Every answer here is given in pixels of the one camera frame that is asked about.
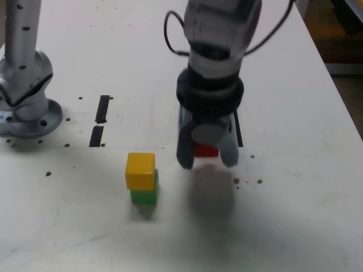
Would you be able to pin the yellow cube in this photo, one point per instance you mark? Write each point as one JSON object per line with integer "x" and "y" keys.
{"x": 140, "y": 173}

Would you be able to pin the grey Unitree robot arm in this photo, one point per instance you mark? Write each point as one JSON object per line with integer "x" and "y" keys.
{"x": 25, "y": 71}

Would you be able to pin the green cube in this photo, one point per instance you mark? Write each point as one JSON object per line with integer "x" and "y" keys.
{"x": 143, "y": 197}

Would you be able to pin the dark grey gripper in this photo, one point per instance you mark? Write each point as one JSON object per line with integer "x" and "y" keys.
{"x": 212, "y": 118}

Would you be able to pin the black tape strip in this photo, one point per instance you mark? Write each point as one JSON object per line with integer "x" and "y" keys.
{"x": 102, "y": 109}

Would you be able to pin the red cube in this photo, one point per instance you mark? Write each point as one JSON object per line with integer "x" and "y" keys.
{"x": 205, "y": 150}

